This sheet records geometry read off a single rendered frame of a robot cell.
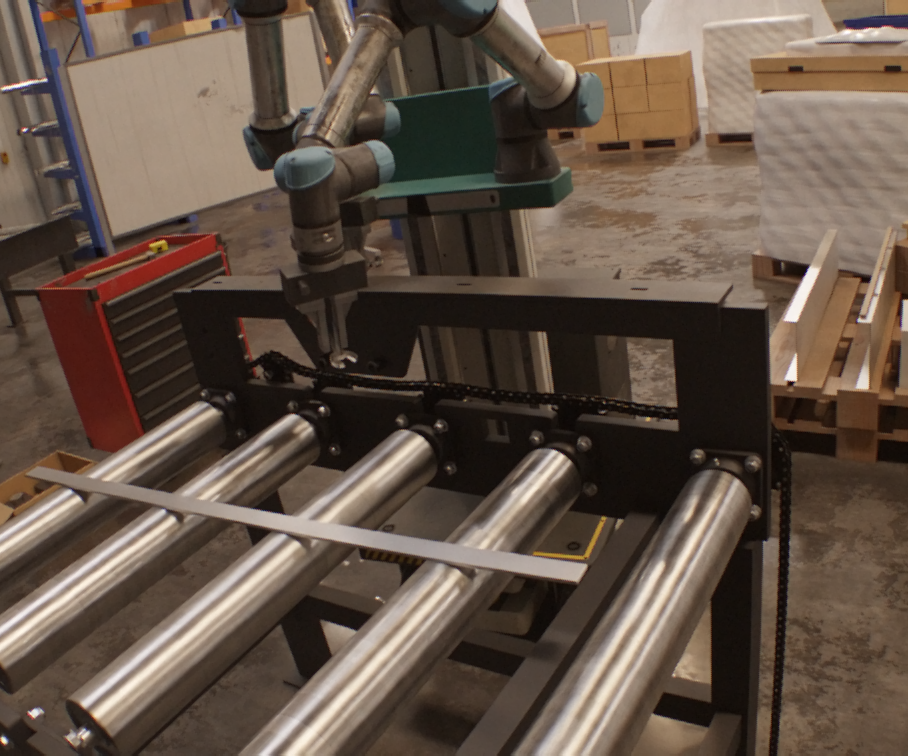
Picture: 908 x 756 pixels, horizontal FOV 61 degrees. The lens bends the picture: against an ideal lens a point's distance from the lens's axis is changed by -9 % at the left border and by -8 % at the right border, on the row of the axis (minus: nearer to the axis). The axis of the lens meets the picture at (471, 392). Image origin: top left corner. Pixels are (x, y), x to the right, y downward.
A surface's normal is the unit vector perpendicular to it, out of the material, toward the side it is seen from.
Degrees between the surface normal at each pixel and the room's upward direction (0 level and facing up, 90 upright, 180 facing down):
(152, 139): 90
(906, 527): 0
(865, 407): 90
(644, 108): 90
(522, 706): 0
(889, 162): 100
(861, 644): 0
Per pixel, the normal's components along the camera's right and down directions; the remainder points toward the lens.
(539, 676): -0.16, -0.90
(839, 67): -0.77, 0.37
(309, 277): 0.45, 0.46
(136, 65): 0.56, 0.25
